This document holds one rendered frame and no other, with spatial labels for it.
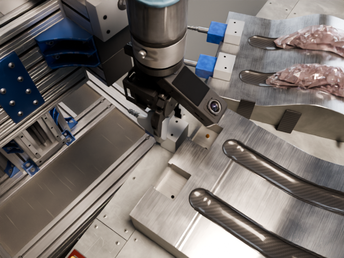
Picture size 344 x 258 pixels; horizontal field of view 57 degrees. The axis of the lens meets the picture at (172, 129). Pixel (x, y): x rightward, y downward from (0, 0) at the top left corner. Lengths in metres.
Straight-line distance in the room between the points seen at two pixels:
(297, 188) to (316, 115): 0.17
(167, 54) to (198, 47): 1.53
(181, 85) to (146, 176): 0.23
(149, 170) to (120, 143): 0.72
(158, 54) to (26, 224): 1.01
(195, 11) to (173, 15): 1.81
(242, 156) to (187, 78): 0.18
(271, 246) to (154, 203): 0.19
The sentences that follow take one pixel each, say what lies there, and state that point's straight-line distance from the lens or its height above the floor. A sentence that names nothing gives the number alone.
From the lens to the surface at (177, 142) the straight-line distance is 0.60.
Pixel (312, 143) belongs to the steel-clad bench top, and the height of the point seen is 0.80.
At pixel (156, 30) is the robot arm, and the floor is 1.12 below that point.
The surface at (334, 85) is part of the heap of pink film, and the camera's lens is 0.67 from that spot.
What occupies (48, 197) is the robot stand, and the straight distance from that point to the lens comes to 1.31.
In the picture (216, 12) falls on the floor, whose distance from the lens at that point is 2.19.
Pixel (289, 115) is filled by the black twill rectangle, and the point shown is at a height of 0.85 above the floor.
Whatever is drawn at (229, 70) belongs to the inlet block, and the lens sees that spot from 0.66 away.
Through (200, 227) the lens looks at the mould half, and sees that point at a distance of 0.50.
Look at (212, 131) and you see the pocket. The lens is 0.60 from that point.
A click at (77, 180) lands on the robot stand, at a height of 0.21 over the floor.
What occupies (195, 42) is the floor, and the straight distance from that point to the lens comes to 1.98.
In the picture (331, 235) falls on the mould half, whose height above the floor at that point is 0.91.
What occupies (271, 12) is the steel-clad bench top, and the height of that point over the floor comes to 0.80.
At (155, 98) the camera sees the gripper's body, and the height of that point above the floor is 0.97.
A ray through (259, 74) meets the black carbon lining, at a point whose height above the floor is 0.85.
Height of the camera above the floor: 1.38
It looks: 60 degrees down
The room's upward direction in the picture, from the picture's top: straight up
